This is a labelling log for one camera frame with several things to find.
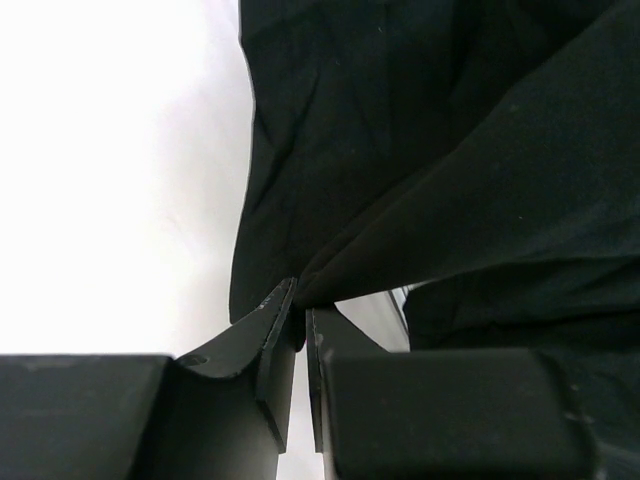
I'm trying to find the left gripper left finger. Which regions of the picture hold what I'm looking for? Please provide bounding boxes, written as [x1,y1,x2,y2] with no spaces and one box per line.
[1,279,296,479]

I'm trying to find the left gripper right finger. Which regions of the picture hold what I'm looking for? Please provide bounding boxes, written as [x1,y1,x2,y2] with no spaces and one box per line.
[306,307,600,479]

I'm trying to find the black trousers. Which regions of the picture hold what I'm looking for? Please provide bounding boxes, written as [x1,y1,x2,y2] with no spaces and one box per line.
[229,1,639,479]

